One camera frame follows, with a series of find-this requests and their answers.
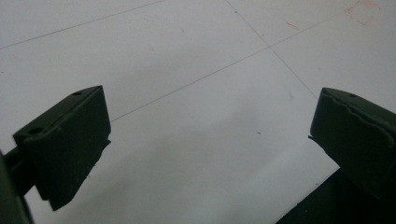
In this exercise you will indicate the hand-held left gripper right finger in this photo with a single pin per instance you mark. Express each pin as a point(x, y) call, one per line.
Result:
point(355, 140)

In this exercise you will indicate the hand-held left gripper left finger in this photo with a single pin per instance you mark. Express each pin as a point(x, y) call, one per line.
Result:
point(68, 140)

